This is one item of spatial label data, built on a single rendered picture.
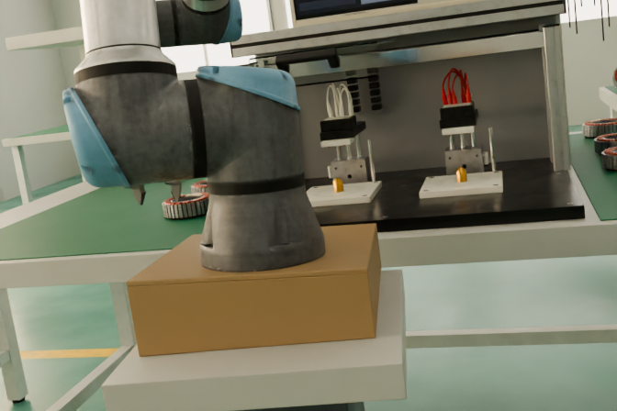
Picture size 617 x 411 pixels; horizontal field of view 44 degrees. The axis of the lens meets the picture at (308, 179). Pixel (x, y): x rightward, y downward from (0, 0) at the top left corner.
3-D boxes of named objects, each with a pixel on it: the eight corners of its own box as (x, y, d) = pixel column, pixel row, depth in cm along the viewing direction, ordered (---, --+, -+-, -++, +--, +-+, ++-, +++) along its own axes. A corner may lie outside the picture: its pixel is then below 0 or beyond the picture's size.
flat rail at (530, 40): (552, 46, 147) (551, 30, 146) (247, 83, 163) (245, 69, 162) (552, 46, 148) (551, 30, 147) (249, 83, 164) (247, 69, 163)
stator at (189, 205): (201, 218, 159) (198, 201, 159) (154, 221, 163) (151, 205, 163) (224, 206, 170) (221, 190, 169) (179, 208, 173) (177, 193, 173)
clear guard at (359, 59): (376, 77, 131) (372, 41, 130) (244, 93, 137) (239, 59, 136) (399, 66, 162) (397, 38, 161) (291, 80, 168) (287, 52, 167)
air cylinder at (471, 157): (483, 173, 157) (481, 147, 156) (446, 177, 159) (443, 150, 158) (484, 169, 162) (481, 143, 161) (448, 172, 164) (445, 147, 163)
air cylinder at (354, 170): (367, 183, 163) (364, 158, 162) (333, 186, 165) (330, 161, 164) (371, 179, 168) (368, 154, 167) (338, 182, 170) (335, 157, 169)
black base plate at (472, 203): (585, 218, 121) (584, 205, 120) (208, 244, 137) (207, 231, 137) (562, 166, 166) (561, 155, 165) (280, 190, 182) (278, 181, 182)
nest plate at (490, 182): (502, 192, 137) (502, 185, 137) (419, 198, 141) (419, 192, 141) (502, 176, 152) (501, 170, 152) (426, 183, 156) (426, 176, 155)
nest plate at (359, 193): (370, 202, 144) (369, 195, 143) (294, 208, 148) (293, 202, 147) (382, 186, 158) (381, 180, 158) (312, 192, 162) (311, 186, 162)
